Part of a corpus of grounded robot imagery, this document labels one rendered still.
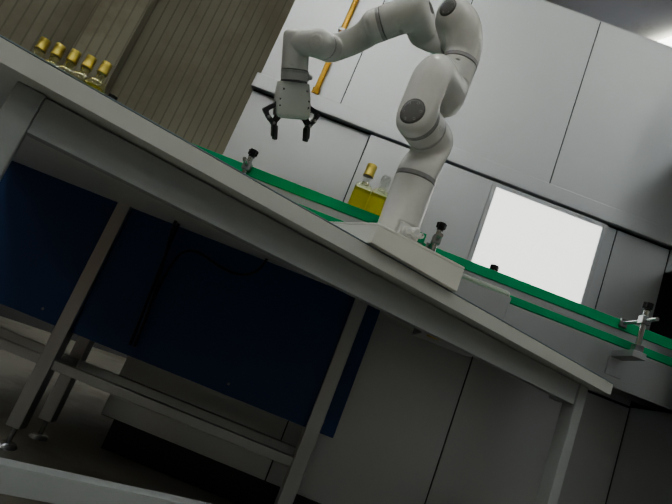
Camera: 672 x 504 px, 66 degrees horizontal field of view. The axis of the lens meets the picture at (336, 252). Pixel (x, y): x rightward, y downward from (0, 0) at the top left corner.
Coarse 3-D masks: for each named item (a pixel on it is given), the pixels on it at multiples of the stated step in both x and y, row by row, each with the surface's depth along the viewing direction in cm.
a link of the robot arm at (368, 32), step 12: (372, 12) 132; (360, 24) 140; (372, 24) 132; (336, 36) 144; (348, 36) 144; (360, 36) 141; (372, 36) 134; (384, 36) 134; (336, 48) 141; (348, 48) 145; (360, 48) 143; (324, 60) 143; (336, 60) 147
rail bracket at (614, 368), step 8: (648, 304) 150; (648, 312) 150; (624, 320) 160; (632, 320) 155; (640, 320) 150; (648, 320) 148; (656, 320) 145; (640, 328) 150; (640, 336) 149; (632, 344) 149; (640, 344) 148; (616, 352) 154; (624, 352) 150; (632, 352) 147; (640, 352) 147; (608, 360) 156; (616, 360) 156; (624, 360) 155; (632, 360) 151; (640, 360) 148; (608, 368) 156; (616, 368) 156; (616, 376) 155
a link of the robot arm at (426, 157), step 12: (444, 120) 116; (432, 132) 113; (444, 132) 116; (420, 144) 116; (432, 144) 116; (444, 144) 118; (408, 156) 120; (420, 156) 118; (432, 156) 118; (444, 156) 119; (408, 168) 116; (420, 168) 115; (432, 168) 116; (432, 180) 117
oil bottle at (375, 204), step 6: (372, 192) 168; (378, 192) 168; (384, 192) 168; (372, 198) 167; (378, 198) 167; (384, 198) 167; (372, 204) 167; (378, 204) 167; (366, 210) 166; (372, 210) 166; (378, 210) 167
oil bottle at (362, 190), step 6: (360, 186) 168; (366, 186) 168; (354, 192) 168; (360, 192) 168; (366, 192) 168; (354, 198) 167; (360, 198) 167; (366, 198) 167; (354, 204) 167; (360, 204) 167
